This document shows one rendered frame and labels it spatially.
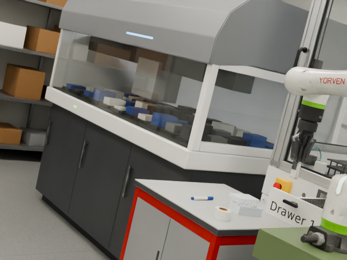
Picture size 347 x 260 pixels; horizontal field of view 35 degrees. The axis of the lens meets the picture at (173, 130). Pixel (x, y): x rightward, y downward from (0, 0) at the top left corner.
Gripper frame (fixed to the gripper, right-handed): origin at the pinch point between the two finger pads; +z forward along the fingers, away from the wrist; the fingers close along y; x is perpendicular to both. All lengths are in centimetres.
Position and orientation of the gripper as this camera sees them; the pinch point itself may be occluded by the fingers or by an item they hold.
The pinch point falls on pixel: (295, 169)
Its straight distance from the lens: 226.8
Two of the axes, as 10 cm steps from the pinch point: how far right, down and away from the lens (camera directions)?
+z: -2.3, 9.6, 1.5
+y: -7.9, -0.9, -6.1
